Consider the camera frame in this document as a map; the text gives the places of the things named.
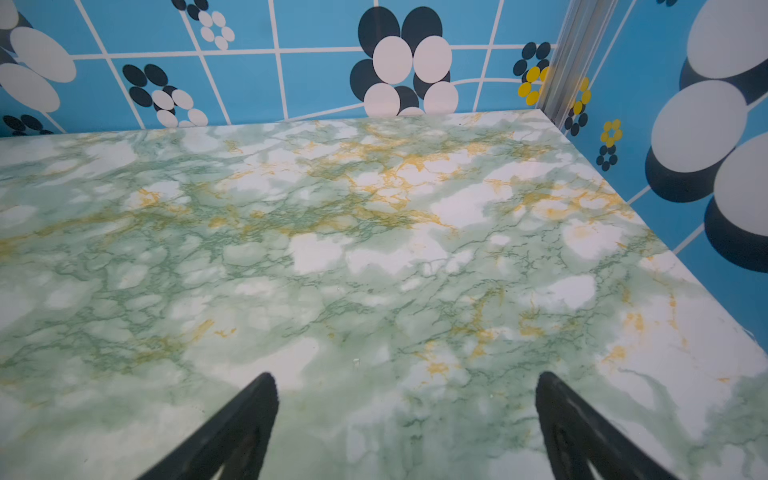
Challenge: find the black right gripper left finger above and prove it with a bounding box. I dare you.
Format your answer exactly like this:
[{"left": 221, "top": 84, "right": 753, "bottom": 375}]
[{"left": 141, "top": 372, "right": 279, "bottom": 479}]

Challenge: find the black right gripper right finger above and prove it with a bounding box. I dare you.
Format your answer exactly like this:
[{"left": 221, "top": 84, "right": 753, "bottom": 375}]
[{"left": 535, "top": 371, "right": 674, "bottom": 479}]

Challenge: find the aluminium corner post right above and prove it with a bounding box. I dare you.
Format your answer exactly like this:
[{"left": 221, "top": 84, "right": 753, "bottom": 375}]
[{"left": 536, "top": 0, "right": 618, "bottom": 128}]

